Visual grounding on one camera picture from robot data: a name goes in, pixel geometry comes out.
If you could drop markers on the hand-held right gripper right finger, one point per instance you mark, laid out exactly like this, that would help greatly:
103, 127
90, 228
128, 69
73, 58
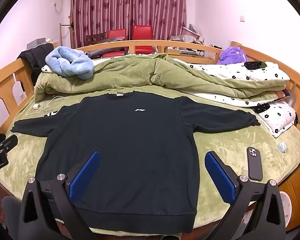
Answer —
220, 177

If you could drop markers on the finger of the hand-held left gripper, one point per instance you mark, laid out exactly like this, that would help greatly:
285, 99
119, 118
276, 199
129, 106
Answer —
7, 142

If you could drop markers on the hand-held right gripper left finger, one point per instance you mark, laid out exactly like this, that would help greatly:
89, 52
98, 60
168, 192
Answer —
85, 177

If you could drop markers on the black sweatshirt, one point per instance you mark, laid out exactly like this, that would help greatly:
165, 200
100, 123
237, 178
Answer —
130, 142

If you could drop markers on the green plush bed sheet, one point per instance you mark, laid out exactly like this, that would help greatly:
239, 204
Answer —
227, 142

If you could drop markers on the dark grey smartphone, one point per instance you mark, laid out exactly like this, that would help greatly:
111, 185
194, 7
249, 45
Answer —
254, 165

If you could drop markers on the light blue earbud case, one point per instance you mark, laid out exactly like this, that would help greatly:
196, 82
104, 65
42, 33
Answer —
281, 147

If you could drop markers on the wooden cabinet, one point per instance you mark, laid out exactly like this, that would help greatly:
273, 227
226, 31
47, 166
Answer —
298, 187

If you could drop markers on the white floral pillow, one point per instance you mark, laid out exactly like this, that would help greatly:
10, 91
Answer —
277, 117

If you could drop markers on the black jacket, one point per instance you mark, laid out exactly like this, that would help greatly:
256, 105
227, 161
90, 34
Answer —
35, 55

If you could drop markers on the light blue fleece blanket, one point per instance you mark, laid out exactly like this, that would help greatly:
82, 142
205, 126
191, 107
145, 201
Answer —
67, 62

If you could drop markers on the grey box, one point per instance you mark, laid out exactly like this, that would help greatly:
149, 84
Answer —
36, 43

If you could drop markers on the green quilt with floral lining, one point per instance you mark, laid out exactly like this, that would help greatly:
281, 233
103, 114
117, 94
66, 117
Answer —
130, 72

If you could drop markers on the wooden coat rack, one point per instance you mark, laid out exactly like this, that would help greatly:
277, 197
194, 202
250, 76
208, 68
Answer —
61, 33

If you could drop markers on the purple plush toy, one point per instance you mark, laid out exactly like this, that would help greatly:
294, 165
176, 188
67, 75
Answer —
231, 55

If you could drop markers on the dark wooden chair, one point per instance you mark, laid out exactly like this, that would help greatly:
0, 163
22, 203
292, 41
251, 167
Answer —
95, 38

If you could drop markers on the red chair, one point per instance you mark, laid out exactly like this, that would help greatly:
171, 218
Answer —
116, 35
142, 32

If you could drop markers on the pile of plastic bags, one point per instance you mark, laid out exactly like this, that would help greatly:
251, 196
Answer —
187, 33

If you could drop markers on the maroon floral striped curtain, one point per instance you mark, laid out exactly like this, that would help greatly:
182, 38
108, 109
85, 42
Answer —
127, 5

